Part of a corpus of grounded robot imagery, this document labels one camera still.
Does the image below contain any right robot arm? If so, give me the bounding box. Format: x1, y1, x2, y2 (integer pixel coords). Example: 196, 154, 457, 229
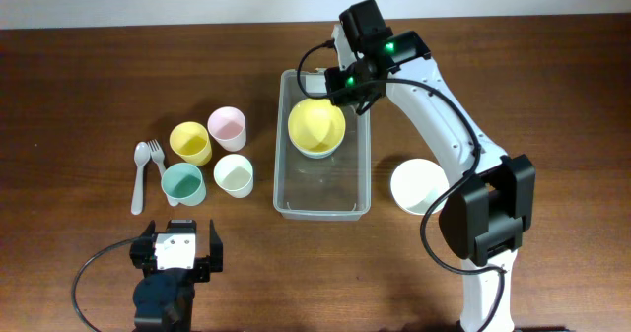
325, 26, 535, 331

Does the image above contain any yellow plastic bowl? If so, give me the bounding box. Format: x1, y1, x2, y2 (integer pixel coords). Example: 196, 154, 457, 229
288, 99, 346, 153

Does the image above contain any grey plastic fork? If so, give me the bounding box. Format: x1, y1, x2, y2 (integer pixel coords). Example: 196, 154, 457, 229
148, 139, 166, 176

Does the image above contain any green plastic bowl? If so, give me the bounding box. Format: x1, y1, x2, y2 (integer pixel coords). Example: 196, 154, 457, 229
301, 150, 335, 160

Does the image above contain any white plastic bowl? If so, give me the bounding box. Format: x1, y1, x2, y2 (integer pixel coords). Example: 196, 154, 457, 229
390, 159, 450, 216

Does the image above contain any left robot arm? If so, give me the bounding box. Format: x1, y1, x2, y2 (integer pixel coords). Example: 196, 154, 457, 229
129, 220, 223, 332

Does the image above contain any grey plastic spoon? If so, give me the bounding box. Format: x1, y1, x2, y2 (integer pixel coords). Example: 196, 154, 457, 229
130, 142, 150, 215

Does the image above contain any green plastic cup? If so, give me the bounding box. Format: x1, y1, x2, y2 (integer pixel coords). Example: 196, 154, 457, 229
161, 163, 207, 206

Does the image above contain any pink plastic cup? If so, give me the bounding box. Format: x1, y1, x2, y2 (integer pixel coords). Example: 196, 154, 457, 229
207, 106, 246, 152

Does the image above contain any yellow plastic cup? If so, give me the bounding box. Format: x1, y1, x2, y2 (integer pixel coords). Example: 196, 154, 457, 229
169, 121, 212, 166

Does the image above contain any white plastic cup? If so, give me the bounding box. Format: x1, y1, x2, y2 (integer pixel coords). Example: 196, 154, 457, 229
213, 154, 253, 199

